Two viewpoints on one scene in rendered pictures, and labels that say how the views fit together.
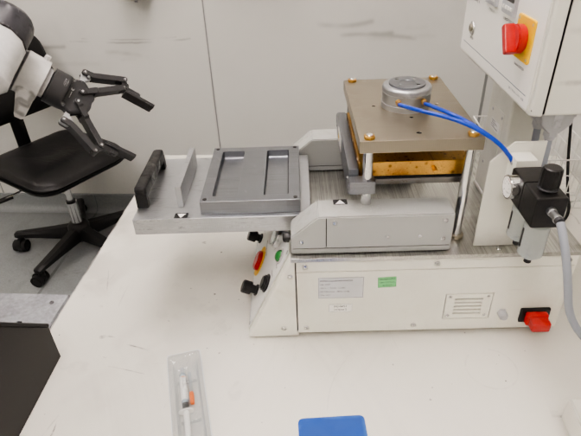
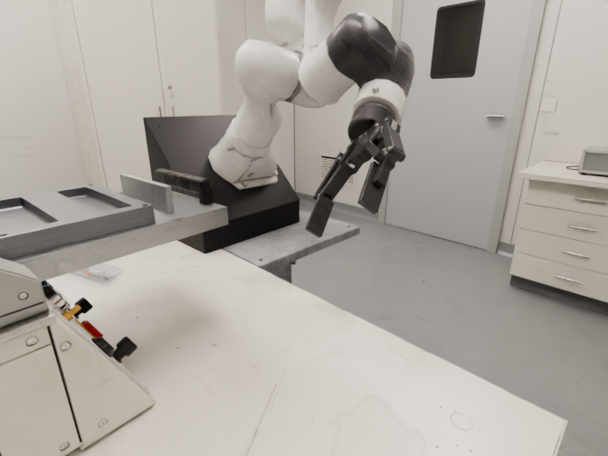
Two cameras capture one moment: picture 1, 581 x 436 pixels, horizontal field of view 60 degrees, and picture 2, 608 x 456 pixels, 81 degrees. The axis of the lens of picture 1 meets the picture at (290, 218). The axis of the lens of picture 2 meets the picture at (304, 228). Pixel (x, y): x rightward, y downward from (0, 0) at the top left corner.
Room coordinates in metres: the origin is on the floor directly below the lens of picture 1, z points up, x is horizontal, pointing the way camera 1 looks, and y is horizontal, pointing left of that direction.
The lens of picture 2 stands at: (1.35, -0.08, 1.12)
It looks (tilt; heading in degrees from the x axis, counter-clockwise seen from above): 20 degrees down; 129
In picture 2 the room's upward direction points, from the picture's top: straight up
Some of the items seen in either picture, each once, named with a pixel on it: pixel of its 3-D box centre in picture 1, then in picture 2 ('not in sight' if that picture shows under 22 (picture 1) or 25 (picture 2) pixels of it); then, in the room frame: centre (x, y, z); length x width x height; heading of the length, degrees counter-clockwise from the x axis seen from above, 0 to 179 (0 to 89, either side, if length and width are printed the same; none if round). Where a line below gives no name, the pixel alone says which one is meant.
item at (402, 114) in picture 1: (424, 124); not in sight; (0.77, -0.23, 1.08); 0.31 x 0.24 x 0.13; 179
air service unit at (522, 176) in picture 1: (527, 207); not in sight; (0.57, -0.32, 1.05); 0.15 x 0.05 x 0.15; 179
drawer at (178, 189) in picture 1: (228, 183); (99, 213); (0.80, 0.11, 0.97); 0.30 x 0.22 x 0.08; 89
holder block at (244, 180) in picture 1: (253, 176); (59, 213); (0.80, 0.06, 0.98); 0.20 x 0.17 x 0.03; 179
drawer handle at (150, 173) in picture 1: (150, 176); (182, 185); (0.81, 0.25, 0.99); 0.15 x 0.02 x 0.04; 179
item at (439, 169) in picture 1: (403, 131); not in sight; (0.79, -0.20, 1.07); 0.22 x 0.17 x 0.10; 179
